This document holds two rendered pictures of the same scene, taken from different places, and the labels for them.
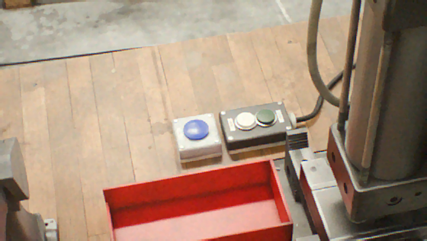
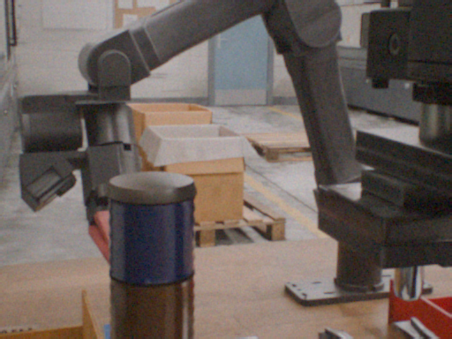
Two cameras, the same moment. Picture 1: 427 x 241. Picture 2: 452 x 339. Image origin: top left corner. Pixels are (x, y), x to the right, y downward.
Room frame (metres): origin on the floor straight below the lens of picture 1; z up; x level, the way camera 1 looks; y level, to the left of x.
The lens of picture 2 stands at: (0.28, -0.66, 1.26)
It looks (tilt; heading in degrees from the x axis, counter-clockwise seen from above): 12 degrees down; 82
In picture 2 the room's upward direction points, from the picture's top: 1 degrees clockwise
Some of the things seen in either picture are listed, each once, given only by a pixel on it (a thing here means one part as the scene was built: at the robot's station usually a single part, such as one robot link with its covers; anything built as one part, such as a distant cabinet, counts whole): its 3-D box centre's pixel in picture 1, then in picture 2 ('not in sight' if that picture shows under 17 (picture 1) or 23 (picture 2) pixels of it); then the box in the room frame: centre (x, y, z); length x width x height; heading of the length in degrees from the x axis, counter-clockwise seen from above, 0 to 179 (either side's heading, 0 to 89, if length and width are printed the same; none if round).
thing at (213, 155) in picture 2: not in sight; (196, 171); (0.70, 3.58, 0.40); 0.66 x 0.62 x 0.50; 97
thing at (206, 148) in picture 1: (197, 142); not in sight; (0.84, 0.03, 0.90); 0.07 x 0.07 x 0.06; 10
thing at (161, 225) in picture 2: not in sight; (152, 231); (0.29, -0.36, 1.17); 0.04 x 0.04 x 0.03
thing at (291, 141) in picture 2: not in sight; (306, 145); (2.16, 6.48, 0.07); 1.20 x 1.00 x 0.14; 8
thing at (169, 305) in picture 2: not in sight; (152, 307); (0.29, -0.36, 1.14); 0.04 x 0.04 x 0.03
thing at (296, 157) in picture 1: (313, 199); not in sight; (0.69, -0.14, 0.95); 0.15 x 0.03 x 0.10; 10
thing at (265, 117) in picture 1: (265, 119); not in sight; (0.86, -0.08, 0.93); 0.03 x 0.03 x 0.02
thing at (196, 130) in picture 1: (196, 131); not in sight; (0.84, 0.03, 0.93); 0.04 x 0.04 x 0.02
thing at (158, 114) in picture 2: not in sight; (169, 148); (0.57, 4.19, 0.43); 0.57 x 0.53 x 0.58; 101
